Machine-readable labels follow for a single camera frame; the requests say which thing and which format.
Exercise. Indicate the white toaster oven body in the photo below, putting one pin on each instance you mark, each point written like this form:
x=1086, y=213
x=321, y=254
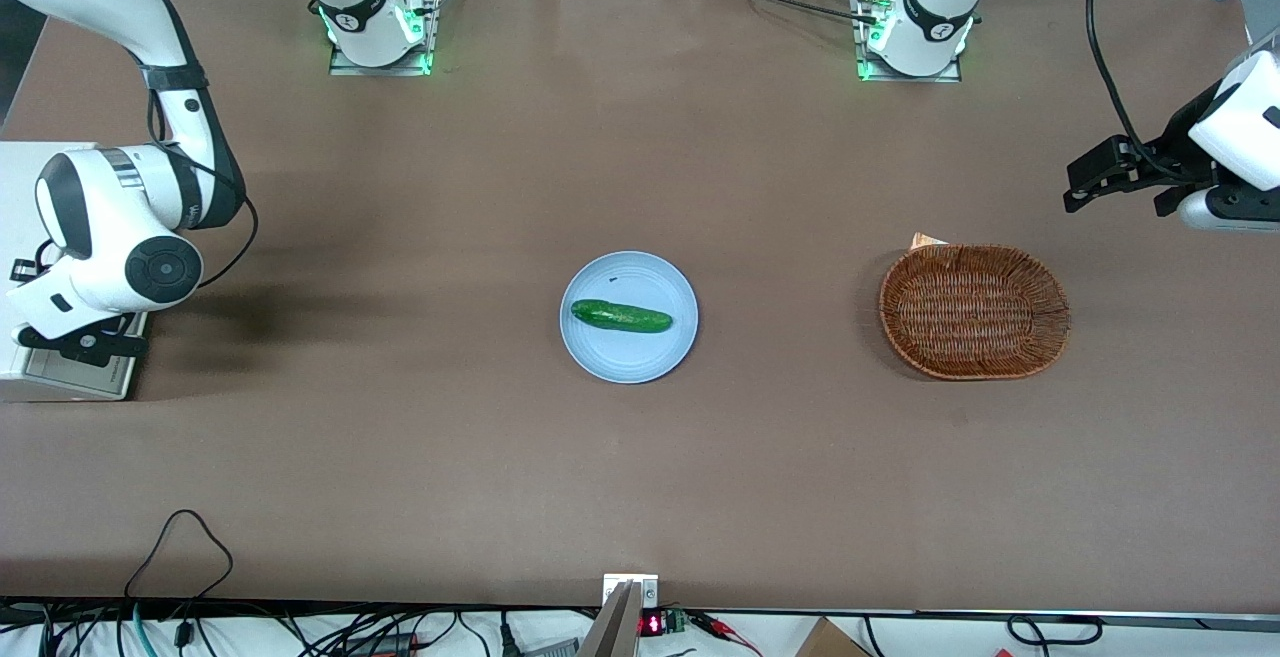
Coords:
x=20, y=187

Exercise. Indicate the grey camera mount bar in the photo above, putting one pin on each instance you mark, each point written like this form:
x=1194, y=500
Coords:
x=612, y=632

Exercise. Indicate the orange paper basket tag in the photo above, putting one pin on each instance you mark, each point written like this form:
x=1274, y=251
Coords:
x=925, y=241

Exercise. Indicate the silver camera mount bracket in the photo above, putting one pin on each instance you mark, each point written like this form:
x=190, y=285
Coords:
x=648, y=592

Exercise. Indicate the oven door with glass window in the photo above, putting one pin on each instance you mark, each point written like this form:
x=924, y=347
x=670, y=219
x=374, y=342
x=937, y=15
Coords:
x=85, y=382

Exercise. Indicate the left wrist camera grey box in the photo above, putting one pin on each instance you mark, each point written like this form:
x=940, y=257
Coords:
x=1215, y=215

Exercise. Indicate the green cucumber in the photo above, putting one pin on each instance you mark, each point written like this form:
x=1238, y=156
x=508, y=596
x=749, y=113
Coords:
x=620, y=316

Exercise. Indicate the brown cardboard box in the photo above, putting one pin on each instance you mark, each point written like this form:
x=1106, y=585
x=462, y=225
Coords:
x=830, y=642

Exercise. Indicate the light blue round plate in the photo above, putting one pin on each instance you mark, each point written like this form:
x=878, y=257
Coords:
x=630, y=357

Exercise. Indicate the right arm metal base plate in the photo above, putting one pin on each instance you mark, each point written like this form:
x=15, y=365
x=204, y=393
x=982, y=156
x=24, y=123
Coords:
x=380, y=70

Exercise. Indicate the brown oval wicker basket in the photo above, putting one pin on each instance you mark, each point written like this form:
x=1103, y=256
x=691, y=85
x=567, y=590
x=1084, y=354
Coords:
x=975, y=312

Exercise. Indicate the red LED display module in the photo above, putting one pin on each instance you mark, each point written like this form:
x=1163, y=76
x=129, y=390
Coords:
x=650, y=625

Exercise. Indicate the grey plastic box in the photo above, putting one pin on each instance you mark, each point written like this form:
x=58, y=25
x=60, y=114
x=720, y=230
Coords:
x=555, y=649

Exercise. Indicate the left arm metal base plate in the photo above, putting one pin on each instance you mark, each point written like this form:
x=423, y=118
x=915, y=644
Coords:
x=900, y=78

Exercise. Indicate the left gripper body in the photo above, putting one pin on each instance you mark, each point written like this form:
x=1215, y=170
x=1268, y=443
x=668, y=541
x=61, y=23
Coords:
x=1180, y=148

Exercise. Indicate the black power plug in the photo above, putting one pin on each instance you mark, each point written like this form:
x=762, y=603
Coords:
x=508, y=637

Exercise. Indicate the black power adapter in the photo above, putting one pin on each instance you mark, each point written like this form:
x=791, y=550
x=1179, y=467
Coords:
x=385, y=645

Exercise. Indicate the red clip test leads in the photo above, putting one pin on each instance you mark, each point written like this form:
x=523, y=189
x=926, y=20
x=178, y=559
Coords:
x=715, y=623

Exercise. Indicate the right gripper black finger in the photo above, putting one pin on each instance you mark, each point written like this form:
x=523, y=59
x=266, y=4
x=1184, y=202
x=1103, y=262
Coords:
x=50, y=342
x=120, y=347

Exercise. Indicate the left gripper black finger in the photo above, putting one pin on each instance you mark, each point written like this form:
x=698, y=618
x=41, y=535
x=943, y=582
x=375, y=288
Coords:
x=1105, y=165
x=1172, y=199

